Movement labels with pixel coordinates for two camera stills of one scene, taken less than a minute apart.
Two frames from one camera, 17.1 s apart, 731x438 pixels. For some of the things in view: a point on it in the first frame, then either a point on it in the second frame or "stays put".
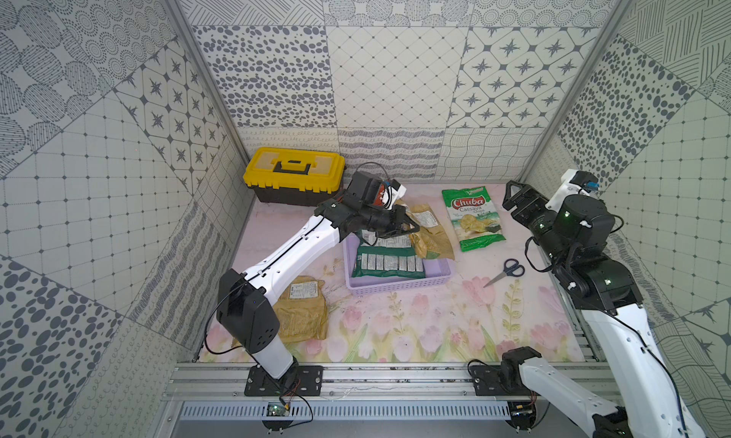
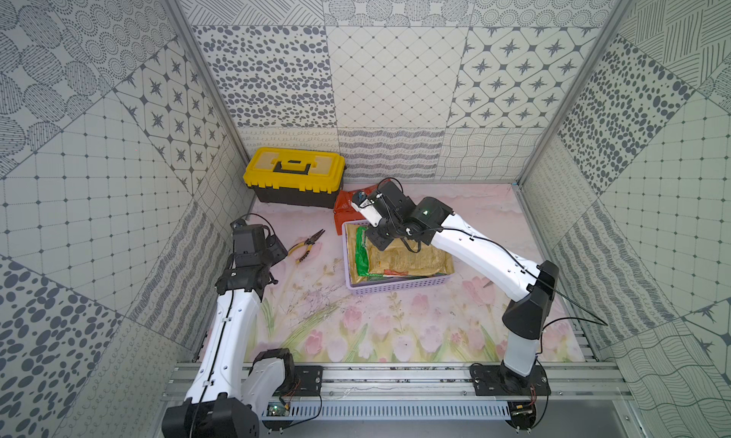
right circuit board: (523, 414) stays put
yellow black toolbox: (298, 176) stays put
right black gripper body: (534, 216) to (395, 223)
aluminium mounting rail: (227, 382) stays put
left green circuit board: (275, 408) stays put
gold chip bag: (301, 311) to (399, 259)
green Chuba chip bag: (474, 217) to (362, 256)
